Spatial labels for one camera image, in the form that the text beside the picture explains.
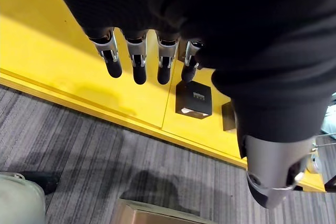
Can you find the brown cardboard box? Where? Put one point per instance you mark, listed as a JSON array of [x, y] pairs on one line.
[[157, 216]]

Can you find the yellow shelf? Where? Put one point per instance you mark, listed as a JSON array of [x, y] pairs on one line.
[[39, 51]]

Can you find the silver robot leg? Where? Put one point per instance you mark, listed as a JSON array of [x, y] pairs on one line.
[[18, 203]]

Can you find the dark robot foot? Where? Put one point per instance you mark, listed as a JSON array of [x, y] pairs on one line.
[[44, 182]]

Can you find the small black box white print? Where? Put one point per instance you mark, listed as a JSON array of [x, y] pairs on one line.
[[194, 100]]

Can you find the dark flat box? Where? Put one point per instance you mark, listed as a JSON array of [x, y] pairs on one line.
[[228, 119]]

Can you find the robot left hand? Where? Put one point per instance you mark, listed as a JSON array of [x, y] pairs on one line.
[[236, 24]]

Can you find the black metal rack frame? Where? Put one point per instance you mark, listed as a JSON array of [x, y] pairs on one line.
[[331, 183]]

